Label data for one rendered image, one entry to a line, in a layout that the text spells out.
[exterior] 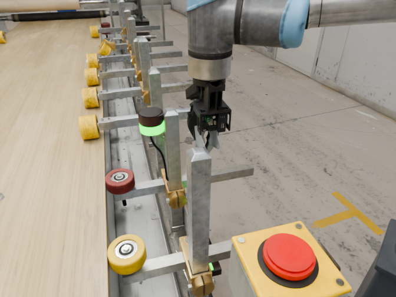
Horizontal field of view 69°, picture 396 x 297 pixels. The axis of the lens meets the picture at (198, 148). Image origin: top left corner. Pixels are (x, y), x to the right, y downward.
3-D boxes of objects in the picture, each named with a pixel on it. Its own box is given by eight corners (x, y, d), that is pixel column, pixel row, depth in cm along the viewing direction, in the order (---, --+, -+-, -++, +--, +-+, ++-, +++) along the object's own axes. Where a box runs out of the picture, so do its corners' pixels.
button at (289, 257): (294, 239, 26) (298, 226, 25) (322, 280, 23) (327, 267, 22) (253, 250, 25) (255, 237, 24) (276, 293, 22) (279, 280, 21)
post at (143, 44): (157, 144, 136) (147, 36, 109) (158, 148, 133) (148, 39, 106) (149, 145, 135) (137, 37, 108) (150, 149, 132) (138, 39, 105)
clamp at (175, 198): (177, 178, 94) (176, 165, 91) (187, 207, 83) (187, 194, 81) (159, 181, 93) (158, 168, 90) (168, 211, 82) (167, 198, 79)
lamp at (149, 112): (166, 173, 84) (161, 105, 72) (170, 185, 79) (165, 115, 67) (145, 177, 83) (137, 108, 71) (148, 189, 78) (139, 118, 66)
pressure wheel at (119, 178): (137, 193, 92) (132, 164, 85) (139, 211, 85) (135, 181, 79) (111, 198, 90) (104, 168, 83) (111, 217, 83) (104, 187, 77)
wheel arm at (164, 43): (172, 44, 191) (172, 39, 189) (173, 45, 188) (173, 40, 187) (115, 48, 182) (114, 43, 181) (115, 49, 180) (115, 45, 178)
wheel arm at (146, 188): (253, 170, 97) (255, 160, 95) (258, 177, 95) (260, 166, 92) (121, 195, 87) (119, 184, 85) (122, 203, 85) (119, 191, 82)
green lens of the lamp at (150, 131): (162, 122, 75) (161, 114, 74) (166, 134, 70) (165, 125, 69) (138, 125, 73) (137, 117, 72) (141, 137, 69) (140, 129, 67)
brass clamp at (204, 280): (200, 244, 76) (200, 231, 73) (217, 293, 65) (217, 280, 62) (177, 250, 74) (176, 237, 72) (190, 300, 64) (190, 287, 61)
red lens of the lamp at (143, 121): (161, 113, 73) (160, 105, 72) (165, 124, 69) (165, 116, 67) (137, 116, 72) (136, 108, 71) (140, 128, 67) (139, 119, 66)
